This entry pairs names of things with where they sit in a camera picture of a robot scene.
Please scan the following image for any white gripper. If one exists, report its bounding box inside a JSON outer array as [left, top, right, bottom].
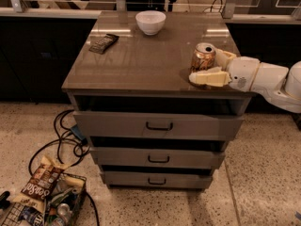
[[189, 48, 260, 92]]

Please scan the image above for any orange soda can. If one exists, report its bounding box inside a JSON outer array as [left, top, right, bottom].
[[190, 42, 216, 73]]

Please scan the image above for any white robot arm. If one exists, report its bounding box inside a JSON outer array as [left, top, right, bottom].
[[189, 49, 301, 113]]

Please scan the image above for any white ceramic bowl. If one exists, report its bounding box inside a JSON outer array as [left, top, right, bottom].
[[135, 10, 166, 36]]

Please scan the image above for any silver can in basket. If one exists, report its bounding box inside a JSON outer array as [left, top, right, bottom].
[[56, 203, 71, 224]]

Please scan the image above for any grey drawer cabinet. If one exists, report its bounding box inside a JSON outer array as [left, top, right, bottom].
[[62, 11, 252, 177]]

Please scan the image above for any dark snack bar packet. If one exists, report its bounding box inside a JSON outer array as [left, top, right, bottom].
[[89, 34, 119, 55]]

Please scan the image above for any top grey drawer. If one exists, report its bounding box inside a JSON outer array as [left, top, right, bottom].
[[73, 111, 243, 140]]

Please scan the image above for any grey drawer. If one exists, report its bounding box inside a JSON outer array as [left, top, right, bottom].
[[90, 147, 225, 169], [101, 171, 213, 189], [73, 111, 243, 140]]

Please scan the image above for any middle grey drawer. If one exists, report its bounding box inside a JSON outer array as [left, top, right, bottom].
[[90, 147, 225, 169]]

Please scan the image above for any bottom grey drawer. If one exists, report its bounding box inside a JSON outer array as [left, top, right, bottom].
[[101, 171, 213, 189]]

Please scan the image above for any blue plug on floor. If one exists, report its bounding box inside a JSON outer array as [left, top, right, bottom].
[[71, 124, 87, 145]]

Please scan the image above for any brown sea salt chip bag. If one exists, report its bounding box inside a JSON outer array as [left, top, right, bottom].
[[13, 155, 71, 213]]

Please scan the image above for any black wire basket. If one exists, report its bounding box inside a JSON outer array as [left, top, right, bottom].
[[0, 173, 87, 226]]

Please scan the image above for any metal railing frame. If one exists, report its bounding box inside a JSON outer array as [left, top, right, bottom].
[[0, 0, 301, 25]]

